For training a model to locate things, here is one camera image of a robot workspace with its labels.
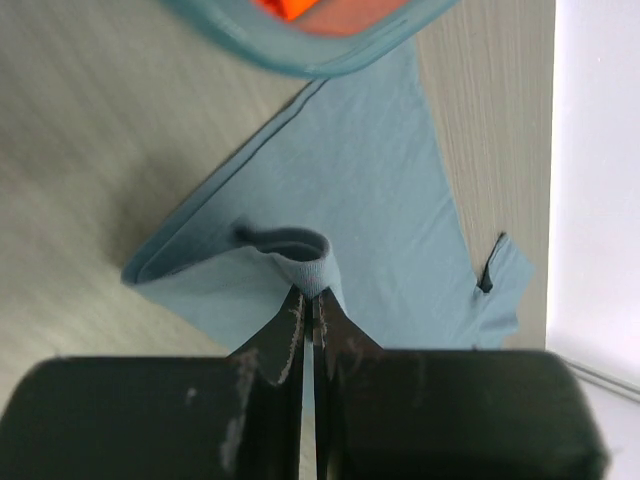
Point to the teal plastic basket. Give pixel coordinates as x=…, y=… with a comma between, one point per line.
x=334, y=38

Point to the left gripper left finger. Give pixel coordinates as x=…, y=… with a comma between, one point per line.
x=233, y=417

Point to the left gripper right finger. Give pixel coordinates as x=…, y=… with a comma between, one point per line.
x=445, y=414

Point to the orange t-shirt in basket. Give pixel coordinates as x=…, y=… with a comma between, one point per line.
x=286, y=10

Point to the blue-grey t-shirt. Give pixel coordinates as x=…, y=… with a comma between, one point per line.
x=344, y=190

